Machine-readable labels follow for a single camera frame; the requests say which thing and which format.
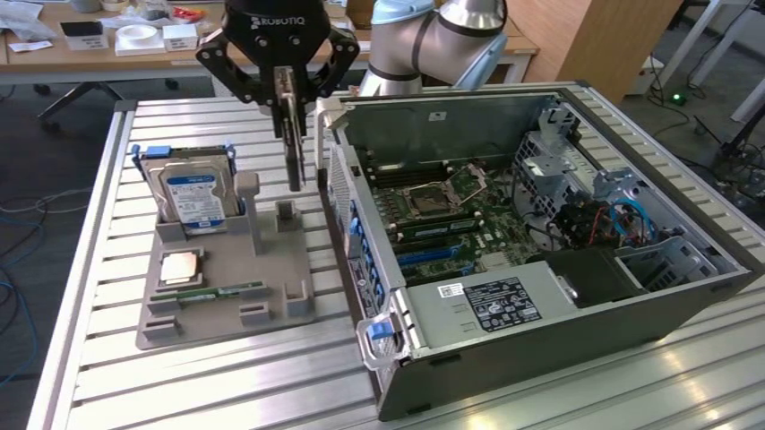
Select white square box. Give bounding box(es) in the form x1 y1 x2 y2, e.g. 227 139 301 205
162 24 201 52

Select white tape roll box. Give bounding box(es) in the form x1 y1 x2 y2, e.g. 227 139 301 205
112 24 167 57

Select green motherboard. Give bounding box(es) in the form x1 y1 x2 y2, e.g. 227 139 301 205
355 150 554 288

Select black disk caddy blue clips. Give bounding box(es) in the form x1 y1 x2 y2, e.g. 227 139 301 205
130 141 241 223

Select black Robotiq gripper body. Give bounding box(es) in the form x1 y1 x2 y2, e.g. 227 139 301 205
222 0 331 73

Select black and white box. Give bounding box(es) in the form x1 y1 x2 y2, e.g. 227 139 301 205
59 21 111 51

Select open dark PC case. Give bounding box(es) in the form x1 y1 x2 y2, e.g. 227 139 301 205
314 85 756 423

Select red wire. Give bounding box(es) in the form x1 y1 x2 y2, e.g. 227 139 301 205
589 204 606 244

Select black wire bundle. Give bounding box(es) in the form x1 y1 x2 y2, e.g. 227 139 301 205
548 201 600 250

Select wooden desk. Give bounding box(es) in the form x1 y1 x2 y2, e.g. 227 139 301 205
0 0 542 99

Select grey parts rack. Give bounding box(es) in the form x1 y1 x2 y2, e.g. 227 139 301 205
135 170 318 352

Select hard disk with blue label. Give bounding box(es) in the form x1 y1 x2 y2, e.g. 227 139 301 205
144 160 234 237

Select blue wire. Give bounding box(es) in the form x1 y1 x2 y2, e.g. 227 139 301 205
609 196 658 247

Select white table frame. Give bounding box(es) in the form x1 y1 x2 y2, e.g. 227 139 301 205
654 0 765 122

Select white small unit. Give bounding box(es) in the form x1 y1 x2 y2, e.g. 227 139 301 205
636 56 667 98

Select perforated metal disk bay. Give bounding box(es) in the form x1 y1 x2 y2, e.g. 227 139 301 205
510 101 605 225

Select CPU socket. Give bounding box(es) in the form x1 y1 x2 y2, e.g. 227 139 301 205
406 183 462 220

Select black graphics card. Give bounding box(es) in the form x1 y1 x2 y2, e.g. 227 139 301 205
271 65 313 193

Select wooden cabinet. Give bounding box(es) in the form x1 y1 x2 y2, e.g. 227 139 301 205
505 0 687 105

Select grey power supply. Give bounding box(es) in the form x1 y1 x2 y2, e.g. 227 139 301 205
398 261 580 351

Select metal socket cover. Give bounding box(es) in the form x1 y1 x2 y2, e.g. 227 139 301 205
446 161 489 201

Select green RAM stick white label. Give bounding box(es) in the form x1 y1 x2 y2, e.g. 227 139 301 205
397 217 480 238

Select silver CPU chip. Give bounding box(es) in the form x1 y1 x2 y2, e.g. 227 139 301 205
159 253 201 284

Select clear plastic bag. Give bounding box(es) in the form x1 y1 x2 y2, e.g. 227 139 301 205
0 2 56 40

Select black chair base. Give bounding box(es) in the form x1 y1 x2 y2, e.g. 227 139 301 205
32 78 181 132

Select blue expansion slot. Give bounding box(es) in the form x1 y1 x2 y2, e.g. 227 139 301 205
397 247 465 268

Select black stand with cables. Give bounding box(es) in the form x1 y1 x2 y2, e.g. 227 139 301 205
692 114 765 201

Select grey metal disk bay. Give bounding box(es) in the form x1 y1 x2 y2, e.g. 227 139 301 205
613 235 723 293

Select blue floor cable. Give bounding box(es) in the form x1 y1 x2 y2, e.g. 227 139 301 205
0 210 47 386

